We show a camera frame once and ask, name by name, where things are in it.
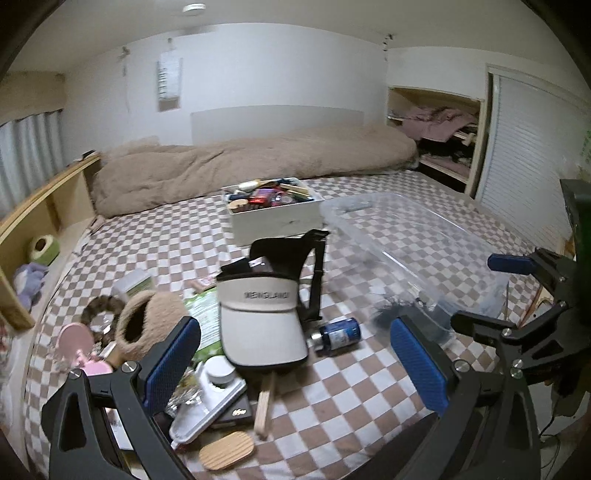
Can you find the white and green box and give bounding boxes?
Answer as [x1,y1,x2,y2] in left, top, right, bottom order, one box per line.
[112,270,154,301]

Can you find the white round jar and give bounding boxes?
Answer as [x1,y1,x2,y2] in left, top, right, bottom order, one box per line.
[203,356,236,388]

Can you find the green packet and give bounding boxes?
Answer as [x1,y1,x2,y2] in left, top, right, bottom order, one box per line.
[182,286,227,365]

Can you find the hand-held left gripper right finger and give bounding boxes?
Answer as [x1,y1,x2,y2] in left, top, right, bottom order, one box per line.
[369,315,541,480]

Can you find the dark flat box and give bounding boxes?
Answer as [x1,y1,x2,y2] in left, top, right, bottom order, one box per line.
[212,394,254,428]

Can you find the leopard print scrunchie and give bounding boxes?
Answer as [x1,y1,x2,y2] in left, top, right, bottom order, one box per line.
[81,295,125,344]

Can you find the silver foil packets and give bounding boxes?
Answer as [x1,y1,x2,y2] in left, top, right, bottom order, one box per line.
[166,369,204,411]

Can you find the wooden stick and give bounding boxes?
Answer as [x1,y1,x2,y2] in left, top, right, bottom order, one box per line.
[255,374,277,439]

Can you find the wooden bedside shelf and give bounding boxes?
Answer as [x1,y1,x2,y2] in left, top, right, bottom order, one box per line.
[0,152,102,330]

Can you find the hanging wall organizer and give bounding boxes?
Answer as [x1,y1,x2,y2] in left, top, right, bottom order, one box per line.
[156,48,183,112]

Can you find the oval wooden lid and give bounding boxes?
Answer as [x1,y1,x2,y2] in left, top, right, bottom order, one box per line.
[198,431,256,472]

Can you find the wooden closet shelf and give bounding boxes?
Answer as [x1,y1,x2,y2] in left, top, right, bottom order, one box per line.
[387,85,488,199]

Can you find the black bag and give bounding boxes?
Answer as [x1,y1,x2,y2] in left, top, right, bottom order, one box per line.
[219,228,331,324]

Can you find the green roll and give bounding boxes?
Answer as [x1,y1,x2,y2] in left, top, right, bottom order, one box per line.
[25,233,62,266]

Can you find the grey curtain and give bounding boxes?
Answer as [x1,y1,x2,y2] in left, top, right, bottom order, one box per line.
[0,108,65,213]

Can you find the white storage box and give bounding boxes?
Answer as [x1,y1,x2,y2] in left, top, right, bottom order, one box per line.
[221,176,327,247]

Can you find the pink clothes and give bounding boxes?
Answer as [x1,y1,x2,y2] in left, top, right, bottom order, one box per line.
[399,106,481,144]

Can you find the thin cable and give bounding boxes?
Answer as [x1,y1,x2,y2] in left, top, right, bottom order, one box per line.
[539,406,561,446]

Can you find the pink hand mirror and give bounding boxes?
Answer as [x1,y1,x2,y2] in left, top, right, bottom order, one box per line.
[59,322,114,377]

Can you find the white louvered door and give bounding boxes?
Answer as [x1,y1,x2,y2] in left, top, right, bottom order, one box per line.
[475,65,591,250]

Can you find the white plastic tray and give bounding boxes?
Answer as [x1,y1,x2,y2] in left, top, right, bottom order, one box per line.
[168,376,247,446]

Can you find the brown fuzzy slipper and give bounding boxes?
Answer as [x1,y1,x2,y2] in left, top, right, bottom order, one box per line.
[115,290,191,363]

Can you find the purple plush toy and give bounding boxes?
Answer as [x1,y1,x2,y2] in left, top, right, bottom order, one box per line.
[13,263,49,310]

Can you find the white headboard panel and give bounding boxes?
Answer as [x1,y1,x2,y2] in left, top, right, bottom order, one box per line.
[190,105,365,148]

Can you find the beige fluffy blanket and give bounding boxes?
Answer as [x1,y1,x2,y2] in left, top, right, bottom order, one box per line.
[91,126,419,217]

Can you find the pile of assorted cosmetics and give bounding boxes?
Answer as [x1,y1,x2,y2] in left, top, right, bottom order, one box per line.
[222,178,319,213]

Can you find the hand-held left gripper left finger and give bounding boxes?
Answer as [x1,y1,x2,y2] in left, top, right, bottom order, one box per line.
[41,316,202,480]

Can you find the blue bottle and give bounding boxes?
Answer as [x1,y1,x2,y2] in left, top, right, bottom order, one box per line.
[308,317,362,355]

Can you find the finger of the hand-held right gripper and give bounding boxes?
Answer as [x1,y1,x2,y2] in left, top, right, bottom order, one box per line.
[450,300,591,384]
[488,247,591,303]

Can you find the black feather piece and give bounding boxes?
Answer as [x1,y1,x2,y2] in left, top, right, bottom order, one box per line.
[369,300,416,330]

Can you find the dark clothes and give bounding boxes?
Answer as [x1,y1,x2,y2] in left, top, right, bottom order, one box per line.
[418,138,476,162]

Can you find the clear plastic container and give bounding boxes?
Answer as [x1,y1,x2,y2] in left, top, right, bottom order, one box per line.
[320,193,509,352]

